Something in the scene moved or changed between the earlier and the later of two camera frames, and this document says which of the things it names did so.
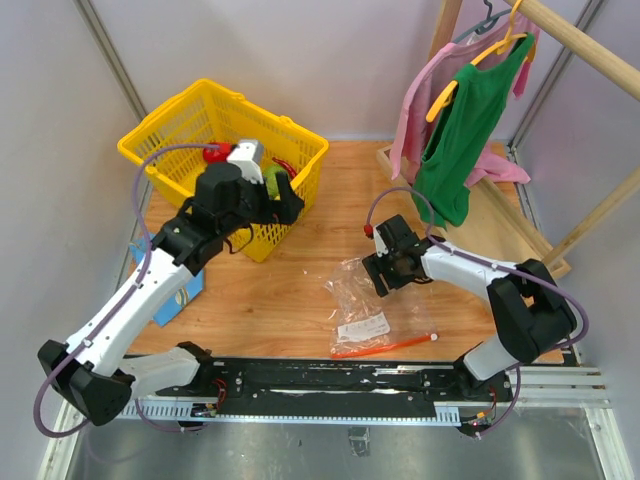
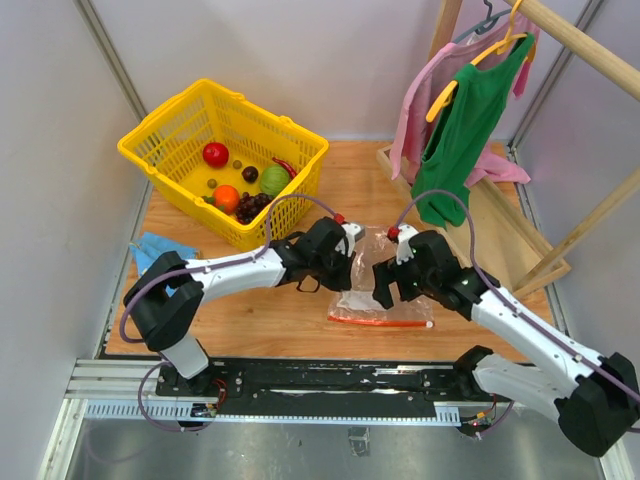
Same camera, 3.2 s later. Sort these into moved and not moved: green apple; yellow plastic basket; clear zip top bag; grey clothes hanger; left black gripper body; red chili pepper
Moved: left black gripper body; clear zip top bag
Not moved: grey clothes hanger; green apple; yellow plastic basket; red chili pepper
